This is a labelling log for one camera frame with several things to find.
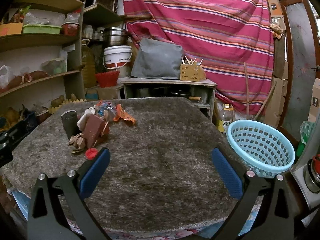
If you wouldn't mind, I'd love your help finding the red bottle cap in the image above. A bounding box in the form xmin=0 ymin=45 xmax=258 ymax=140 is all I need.
xmin=85 ymin=148 xmax=98 ymax=160

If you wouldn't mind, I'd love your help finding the brown paper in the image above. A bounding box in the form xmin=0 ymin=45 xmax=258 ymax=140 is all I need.
xmin=68 ymin=133 xmax=86 ymax=154

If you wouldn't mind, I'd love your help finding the black cylindrical can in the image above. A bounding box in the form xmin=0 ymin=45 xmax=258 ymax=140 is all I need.
xmin=61 ymin=110 xmax=80 ymax=139

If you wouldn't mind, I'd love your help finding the dark red box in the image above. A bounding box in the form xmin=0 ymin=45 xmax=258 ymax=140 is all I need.
xmin=83 ymin=115 xmax=105 ymax=148

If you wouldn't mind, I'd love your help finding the clear orange-edged snack wrapper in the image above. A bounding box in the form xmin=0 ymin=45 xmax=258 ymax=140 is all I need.
xmin=94 ymin=100 xmax=117 ymax=121

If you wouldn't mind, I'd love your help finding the orange snack bag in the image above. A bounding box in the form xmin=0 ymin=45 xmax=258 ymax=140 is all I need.
xmin=113 ymin=104 xmax=136 ymax=125

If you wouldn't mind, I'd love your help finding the red lidded steel pot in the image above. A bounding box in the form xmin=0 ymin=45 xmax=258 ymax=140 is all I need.
xmin=304 ymin=154 xmax=320 ymax=193

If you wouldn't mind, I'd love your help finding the light blue plastic basket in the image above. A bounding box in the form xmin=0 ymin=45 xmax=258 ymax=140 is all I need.
xmin=227 ymin=120 xmax=295 ymax=178

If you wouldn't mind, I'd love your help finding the green plastic bag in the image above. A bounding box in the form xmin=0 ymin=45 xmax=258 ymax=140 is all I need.
xmin=296 ymin=121 xmax=315 ymax=157

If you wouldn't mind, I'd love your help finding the wooden broom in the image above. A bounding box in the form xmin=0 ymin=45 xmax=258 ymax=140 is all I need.
xmin=244 ymin=62 xmax=276 ymax=120

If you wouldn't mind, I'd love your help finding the grey shaggy table mat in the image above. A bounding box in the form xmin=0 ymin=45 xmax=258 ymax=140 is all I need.
xmin=1 ymin=96 xmax=247 ymax=233

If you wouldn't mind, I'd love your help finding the yellow egg carton tray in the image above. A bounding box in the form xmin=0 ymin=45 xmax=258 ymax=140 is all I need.
xmin=48 ymin=99 xmax=86 ymax=114

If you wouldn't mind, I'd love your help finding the cooking oil bottle yellow label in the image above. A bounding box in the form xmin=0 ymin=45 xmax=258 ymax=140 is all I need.
xmin=216 ymin=103 xmax=235 ymax=134

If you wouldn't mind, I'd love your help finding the cardboard box under bowl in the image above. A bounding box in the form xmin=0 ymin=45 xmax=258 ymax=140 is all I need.
xmin=85 ymin=83 xmax=123 ymax=101

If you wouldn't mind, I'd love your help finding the large yellow oil jug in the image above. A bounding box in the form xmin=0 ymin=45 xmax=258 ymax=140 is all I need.
xmin=81 ymin=38 xmax=97 ymax=88

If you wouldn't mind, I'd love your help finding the red plastic bowl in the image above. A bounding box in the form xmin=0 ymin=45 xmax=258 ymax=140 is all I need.
xmin=95 ymin=70 xmax=120 ymax=88

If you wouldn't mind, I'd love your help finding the wooden corner shelf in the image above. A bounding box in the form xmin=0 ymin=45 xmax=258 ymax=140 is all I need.
xmin=1 ymin=0 xmax=85 ymax=116

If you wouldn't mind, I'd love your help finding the wooden chopstick holder box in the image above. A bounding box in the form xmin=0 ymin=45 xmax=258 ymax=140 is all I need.
xmin=180 ymin=56 xmax=206 ymax=82

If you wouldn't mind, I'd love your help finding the white plastic bucket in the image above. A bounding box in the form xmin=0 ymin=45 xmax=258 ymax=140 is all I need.
xmin=103 ymin=46 xmax=132 ymax=69

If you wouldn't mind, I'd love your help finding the green plastic tray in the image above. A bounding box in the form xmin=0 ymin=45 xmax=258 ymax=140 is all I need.
xmin=22 ymin=24 xmax=62 ymax=34

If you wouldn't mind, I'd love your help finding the grey fabric cover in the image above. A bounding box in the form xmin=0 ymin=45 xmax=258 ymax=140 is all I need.
xmin=131 ymin=38 xmax=183 ymax=80

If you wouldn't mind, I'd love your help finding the red striped hanging cloth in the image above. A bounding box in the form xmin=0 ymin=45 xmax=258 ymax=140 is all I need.
xmin=123 ymin=0 xmax=274 ymax=115

